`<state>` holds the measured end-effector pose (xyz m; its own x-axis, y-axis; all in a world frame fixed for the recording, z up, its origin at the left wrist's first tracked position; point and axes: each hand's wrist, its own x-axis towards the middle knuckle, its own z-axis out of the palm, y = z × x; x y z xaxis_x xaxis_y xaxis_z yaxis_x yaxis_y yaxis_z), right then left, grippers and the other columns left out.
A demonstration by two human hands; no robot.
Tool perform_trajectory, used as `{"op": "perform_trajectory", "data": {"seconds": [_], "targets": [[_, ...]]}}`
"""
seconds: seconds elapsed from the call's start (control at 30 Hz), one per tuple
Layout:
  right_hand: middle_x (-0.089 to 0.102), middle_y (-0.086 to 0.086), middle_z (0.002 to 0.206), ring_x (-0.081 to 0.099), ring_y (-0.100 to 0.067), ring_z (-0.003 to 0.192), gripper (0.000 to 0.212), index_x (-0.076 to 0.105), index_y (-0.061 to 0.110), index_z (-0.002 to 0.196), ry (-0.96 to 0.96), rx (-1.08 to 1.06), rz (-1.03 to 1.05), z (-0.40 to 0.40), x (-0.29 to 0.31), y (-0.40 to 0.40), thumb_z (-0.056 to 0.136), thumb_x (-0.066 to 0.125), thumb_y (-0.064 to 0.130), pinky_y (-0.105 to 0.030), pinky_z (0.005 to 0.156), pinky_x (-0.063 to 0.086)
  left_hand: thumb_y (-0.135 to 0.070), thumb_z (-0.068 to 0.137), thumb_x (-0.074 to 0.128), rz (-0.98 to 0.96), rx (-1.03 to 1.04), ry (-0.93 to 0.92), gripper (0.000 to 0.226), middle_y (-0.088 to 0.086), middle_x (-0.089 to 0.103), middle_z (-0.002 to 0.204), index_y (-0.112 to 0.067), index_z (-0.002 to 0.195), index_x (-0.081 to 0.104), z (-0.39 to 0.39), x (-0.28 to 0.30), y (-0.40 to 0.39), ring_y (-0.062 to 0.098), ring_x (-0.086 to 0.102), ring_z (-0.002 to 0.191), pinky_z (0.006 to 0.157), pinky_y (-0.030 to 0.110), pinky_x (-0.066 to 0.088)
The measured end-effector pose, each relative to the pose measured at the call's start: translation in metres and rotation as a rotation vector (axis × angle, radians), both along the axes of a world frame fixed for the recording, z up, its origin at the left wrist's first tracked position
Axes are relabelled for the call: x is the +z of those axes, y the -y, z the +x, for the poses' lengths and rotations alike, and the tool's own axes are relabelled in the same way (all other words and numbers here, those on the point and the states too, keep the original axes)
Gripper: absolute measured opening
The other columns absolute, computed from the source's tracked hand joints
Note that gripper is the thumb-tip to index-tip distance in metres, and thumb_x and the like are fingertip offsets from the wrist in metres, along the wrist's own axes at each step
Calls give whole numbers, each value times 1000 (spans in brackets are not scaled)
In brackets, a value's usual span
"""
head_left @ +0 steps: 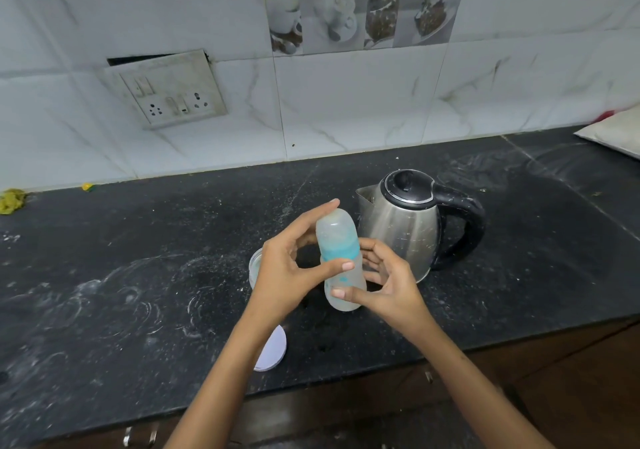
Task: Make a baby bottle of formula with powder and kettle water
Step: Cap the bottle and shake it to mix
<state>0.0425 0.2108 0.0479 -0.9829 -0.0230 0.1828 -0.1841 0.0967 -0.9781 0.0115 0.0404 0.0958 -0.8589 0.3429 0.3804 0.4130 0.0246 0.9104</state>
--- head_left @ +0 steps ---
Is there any person's right hand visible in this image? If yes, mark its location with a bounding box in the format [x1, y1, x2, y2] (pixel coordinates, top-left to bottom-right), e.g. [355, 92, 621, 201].
[331, 237, 441, 344]

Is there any person's left hand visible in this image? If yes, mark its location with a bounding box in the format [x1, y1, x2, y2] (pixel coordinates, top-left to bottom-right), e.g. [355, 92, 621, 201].
[245, 198, 356, 324]

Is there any clear powder jar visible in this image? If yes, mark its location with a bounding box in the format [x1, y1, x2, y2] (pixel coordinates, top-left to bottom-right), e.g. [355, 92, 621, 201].
[248, 247, 266, 290]

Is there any steel electric kettle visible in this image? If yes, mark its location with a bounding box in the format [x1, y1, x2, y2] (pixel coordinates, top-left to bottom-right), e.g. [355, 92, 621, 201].
[355, 169, 487, 284]

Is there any lilac round jar lid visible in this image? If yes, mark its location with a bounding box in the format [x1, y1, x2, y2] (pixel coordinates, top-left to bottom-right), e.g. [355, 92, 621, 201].
[253, 324, 288, 372]

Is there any teal-ringed bottle cap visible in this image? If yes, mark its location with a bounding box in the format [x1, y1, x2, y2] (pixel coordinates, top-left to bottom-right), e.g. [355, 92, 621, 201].
[315, 208, 361, 264]

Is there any person's right forearm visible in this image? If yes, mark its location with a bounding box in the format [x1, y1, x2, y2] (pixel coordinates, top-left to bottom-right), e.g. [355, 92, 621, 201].
[413, 324, 557, 449]

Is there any person's left forearm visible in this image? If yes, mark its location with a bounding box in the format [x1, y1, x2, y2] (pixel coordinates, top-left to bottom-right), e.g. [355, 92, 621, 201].
[163, 307, 275, 449]

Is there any white sack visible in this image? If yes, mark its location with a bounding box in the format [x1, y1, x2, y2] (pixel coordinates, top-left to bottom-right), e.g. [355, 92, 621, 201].
[573, 104, 640, 160]

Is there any yellow-green cloth scrap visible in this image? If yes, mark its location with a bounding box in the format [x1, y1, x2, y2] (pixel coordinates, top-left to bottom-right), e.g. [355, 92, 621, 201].
[0, 188, 27, 216]

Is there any white wall switch socket plate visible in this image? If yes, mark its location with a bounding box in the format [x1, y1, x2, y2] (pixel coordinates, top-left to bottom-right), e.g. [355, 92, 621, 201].
[97, 49, 229, 130]

